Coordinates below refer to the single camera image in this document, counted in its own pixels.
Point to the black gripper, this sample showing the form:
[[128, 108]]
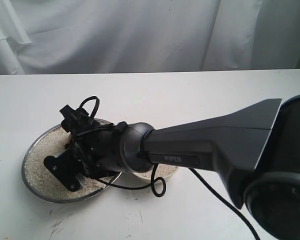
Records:
[[91, 155]]

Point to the brown wooden cup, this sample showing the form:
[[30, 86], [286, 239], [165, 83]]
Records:
[[68, 144]]

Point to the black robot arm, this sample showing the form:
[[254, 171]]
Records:
[[255, 151]]

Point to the white rice grains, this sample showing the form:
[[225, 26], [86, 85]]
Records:
[[40, 165]]

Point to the metal plate of rice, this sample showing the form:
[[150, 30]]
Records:
[[32, 185]]

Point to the pile of uncooked white rice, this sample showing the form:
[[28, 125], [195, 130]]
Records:
[[163, 170]]

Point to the white backdrop curtain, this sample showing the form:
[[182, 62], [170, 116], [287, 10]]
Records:
[[147, 36]]

